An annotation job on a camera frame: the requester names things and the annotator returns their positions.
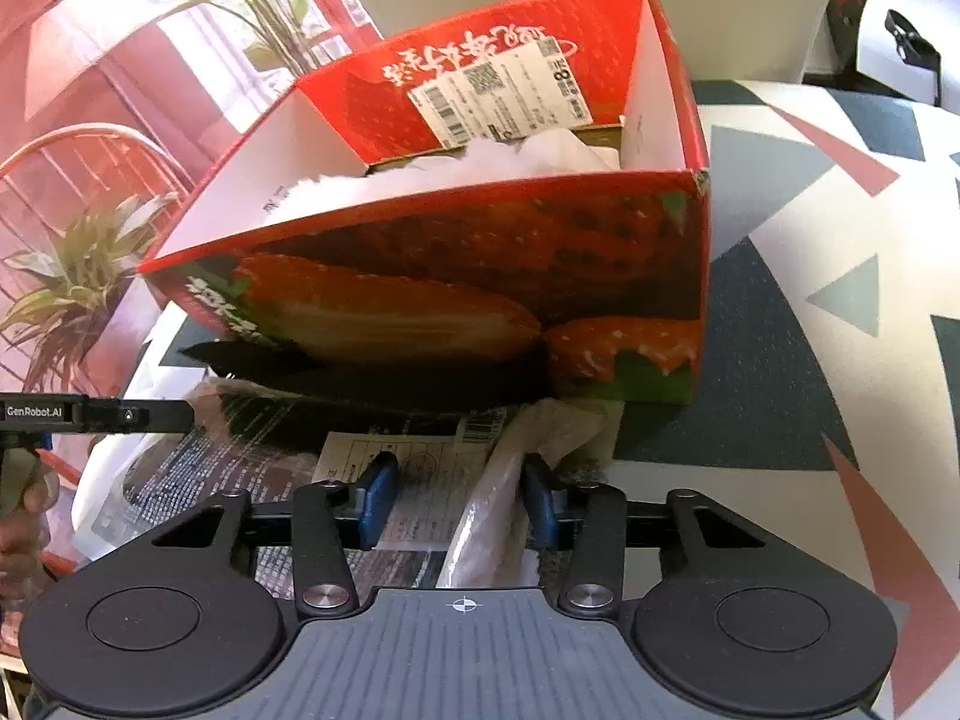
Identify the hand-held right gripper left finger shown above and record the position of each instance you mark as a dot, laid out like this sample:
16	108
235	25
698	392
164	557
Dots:
379	499

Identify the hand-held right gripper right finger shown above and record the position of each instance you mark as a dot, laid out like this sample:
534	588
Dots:
537	502

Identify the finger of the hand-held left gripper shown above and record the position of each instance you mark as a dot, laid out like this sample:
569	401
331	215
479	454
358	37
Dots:
142	415

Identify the clear plastic bag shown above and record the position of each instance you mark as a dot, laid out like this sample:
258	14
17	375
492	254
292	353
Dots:
495	495

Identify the clear labelled plastic package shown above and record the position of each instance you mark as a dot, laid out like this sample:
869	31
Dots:
420	465

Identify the black eye mask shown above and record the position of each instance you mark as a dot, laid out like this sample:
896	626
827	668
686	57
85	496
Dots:
247	360

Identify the red strawberry print cardboard box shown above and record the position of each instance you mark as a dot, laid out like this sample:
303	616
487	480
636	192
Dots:
450	255

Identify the person's left hand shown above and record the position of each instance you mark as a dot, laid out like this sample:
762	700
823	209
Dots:
26	532

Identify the white plastic bag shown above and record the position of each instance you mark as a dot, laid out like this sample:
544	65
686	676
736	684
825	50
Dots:
97	484

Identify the white crumpled plastic wrap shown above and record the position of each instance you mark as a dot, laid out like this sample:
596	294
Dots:
540	154

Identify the geometric patterned tablecloth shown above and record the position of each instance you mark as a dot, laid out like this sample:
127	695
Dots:
825	240

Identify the black scooter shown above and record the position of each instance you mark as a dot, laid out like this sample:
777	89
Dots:
847	7

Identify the pink printed wall poster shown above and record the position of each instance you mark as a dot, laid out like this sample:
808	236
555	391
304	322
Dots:
75	127

